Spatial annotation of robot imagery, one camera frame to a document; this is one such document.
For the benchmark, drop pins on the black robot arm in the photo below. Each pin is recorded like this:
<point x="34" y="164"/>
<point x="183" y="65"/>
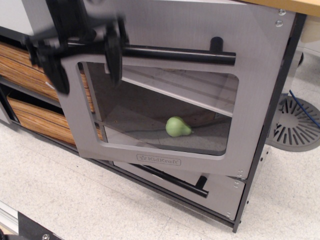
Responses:
<point x="74" y="48"/>

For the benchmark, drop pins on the black oven door handle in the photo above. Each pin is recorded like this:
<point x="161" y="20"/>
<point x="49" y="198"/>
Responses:
<point x="213" y="56"/>

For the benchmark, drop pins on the green toy pear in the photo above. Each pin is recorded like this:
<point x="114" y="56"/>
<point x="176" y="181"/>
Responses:
<point x="176" y="127"/>

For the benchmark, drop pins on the black base plate with screw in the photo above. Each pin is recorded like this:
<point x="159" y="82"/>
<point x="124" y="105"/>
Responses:
<point x="24" y="228"/>

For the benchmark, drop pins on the black toy kitchen cabinet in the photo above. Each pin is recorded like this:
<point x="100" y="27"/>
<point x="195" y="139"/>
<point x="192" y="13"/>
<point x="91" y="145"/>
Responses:
<point x="230" y="147"/>

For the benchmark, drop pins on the wood-pattern bin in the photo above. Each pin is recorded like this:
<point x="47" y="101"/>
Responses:
<point x="30" y="82"/>
<point x="41" y="120"/>

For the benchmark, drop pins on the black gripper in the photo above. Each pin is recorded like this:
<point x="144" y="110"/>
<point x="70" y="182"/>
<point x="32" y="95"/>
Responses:
<point x="75" y="25"/>

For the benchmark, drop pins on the upper wood-pattern bin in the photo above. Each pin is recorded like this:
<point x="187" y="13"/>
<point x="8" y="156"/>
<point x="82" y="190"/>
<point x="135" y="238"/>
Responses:
<point x="30" y="82"/>

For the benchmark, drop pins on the grey round slotted base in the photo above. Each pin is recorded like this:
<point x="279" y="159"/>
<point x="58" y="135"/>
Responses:
<point x="295" y="126"/>

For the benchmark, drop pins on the lower wood-pattern bin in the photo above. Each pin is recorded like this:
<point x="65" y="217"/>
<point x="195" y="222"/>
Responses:
<point x="41" y="120"/>

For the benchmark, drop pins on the grey oven door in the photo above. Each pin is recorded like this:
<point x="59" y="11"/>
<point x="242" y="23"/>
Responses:
<point x="257" y="34"/>

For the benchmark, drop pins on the wooden countertop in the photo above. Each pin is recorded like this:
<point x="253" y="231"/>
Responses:
<point x="308" y="7"/>

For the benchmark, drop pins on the grey lower drawer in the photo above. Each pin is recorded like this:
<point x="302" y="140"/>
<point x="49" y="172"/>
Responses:
<point x="224" y="193"/>

